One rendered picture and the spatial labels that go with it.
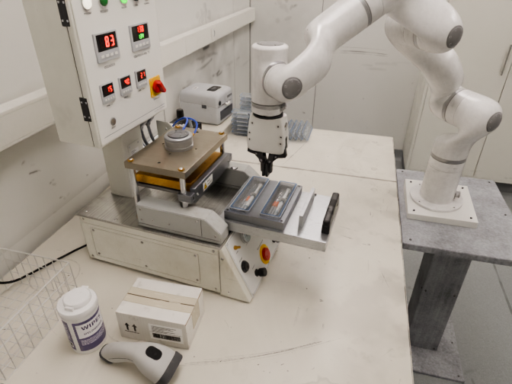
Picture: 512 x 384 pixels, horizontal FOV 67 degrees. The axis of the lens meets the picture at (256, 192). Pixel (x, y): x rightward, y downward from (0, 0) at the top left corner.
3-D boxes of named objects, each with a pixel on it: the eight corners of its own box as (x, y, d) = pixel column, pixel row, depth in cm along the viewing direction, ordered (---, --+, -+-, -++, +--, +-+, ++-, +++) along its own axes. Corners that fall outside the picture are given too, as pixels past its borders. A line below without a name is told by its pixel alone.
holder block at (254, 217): (224, 218, 104) (223, 210, 103) (250, 183, 120) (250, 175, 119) (283, 231, 99) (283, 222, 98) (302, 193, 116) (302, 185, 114)
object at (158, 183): (137, 185, 109) (132, 155, 104) (177, 153, 127) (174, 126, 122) (192, 196, 104) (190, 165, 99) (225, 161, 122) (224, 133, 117)
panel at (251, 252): (252, 298, 108) (224, 244, 102) (282, 235, 133) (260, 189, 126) (258, 297, 108) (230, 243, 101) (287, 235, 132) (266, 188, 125)
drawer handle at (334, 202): (321, 232, 99) (322, 220, 97) (331, 203, 111) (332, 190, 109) (328, 235, 98) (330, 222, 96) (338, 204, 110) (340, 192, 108)
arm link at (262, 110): (291, 97, 96) (291, 109, 98) (258, 93, 99) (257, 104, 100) (281, 108, 89) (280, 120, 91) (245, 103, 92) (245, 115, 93)
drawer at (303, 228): (217, 230, 106) (216, 206, 102) (245, 190, 124) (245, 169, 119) (324, 254, 97) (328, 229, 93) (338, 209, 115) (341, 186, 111)
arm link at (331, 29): (395, 34, 86) (286, 116, 85) (352, 24, 98) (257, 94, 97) (386, -5, 80) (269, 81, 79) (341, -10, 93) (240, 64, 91)
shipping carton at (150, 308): (119, 336, 98) (112, 311, 93) (144, 299, 109) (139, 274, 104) (187, 353, 94) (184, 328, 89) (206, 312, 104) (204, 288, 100)
